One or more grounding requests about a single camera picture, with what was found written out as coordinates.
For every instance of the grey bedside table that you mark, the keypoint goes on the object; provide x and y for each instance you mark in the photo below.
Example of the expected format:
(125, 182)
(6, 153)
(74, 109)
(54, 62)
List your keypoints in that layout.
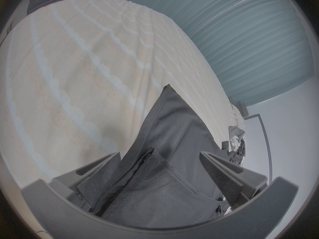
(239, 107)

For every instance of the bed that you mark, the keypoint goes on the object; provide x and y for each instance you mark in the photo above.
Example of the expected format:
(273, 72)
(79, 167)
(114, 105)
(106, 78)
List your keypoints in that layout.
(87, 71)

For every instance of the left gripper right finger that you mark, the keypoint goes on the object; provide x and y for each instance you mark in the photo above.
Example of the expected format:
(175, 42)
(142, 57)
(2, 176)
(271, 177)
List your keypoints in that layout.
(231, 178)

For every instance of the pile of clothes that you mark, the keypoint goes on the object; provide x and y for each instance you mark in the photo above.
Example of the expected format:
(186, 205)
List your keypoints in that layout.
(236, 148)

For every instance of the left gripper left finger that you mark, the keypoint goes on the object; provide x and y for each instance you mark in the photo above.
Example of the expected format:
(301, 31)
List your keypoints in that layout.
(84, 178)

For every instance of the white printed pillow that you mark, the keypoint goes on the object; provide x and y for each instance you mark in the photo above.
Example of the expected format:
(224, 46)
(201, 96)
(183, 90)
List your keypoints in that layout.
(239, 118)

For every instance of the blue-green curtain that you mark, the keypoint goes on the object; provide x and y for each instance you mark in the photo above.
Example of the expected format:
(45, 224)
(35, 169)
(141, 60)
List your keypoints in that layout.
(187, 6)
(261, 48)

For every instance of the black T-shirt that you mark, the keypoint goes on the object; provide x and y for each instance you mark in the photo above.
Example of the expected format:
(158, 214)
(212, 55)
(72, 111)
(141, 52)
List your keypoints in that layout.
(169, 170)

